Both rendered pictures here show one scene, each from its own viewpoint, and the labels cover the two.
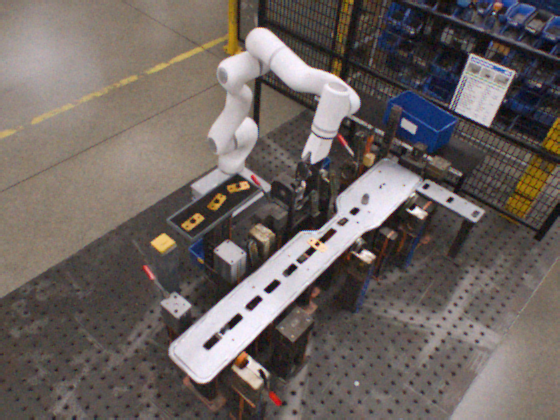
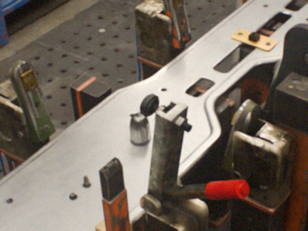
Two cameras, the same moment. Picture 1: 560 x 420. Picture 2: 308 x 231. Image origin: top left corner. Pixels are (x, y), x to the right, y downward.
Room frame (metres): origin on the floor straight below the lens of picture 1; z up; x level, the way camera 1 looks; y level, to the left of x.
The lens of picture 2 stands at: (2.39, -0.34, 1.71)
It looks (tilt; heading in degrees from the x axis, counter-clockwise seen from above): 39 degrees down; 183
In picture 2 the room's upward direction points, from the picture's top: 3 degrees counter-clockwise
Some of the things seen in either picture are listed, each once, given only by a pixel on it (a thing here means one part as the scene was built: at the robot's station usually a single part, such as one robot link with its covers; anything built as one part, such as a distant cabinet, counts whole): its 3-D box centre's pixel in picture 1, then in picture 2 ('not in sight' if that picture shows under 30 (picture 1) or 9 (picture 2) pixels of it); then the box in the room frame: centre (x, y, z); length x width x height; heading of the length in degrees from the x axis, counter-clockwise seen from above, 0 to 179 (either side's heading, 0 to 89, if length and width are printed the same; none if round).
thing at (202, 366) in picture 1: (315, 249); (256, 36); (1.27, -0.19, 1.00); 1.38 x 0.22 x 0.02; 143
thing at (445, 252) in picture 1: (462, 236); not in sight; (1.56, -0.87, 0.84); 0.11 x 0.06 x 0.29; 53
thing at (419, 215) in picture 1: (406, 237); (30, 170); (1.49, -0.60, 0.87); 0.12 x 0.09 x 0.35; 53
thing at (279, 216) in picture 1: (272, 240); not in sight; (1.39, -0.02, 0.89); 0.13 x 0.11 x 0.38; 53
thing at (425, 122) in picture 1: (418, 121); not in sight; (2.06, -0.67, 1.10); 0.30 x 0.17 x 0.13; 44
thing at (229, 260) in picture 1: (229, 284); not in sight; (1.13, 0.14, 0.90); 0.13 x 0.10 x 0.41; 53
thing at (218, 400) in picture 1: (203, 373); not in sight; (0.79, 0.19, 0.84); 0.18 x 0.06 x 0.29; 53
